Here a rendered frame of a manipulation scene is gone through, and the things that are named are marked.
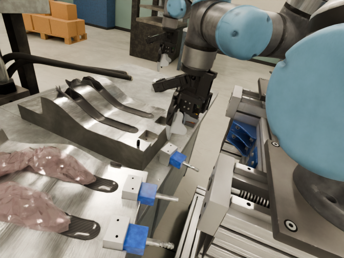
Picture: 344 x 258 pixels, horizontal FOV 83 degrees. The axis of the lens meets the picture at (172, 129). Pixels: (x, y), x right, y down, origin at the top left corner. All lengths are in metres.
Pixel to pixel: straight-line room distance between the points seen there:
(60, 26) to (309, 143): 5.23
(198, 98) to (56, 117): 0.46
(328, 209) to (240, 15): 0.30
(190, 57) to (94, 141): 0.38
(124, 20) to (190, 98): 7.38
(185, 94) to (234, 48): 0.19
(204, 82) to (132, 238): 0.36
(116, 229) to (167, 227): 1.04
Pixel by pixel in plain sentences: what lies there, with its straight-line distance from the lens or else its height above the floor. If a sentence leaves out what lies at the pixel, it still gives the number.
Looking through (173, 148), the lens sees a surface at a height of 0.85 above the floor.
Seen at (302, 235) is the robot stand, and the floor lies 1.04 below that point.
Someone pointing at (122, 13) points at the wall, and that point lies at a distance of 7.83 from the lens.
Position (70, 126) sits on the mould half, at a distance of 0.70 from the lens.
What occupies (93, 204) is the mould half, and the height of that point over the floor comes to 0.86.
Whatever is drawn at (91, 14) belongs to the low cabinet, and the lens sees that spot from 7.77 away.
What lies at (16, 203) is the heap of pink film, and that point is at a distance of 0.45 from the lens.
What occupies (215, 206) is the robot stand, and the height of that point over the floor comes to 0.98.
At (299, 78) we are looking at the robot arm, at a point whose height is 1.22.
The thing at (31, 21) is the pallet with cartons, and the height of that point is 0.32.
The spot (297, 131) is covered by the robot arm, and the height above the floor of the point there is 1.18.
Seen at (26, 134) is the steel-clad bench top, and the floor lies 0.80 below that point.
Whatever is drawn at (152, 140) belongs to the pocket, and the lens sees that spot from 0.64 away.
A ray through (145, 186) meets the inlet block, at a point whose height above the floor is 0.87.
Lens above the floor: 1.25
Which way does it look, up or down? 34 degrees down
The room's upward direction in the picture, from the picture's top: 12 degrees clockwise
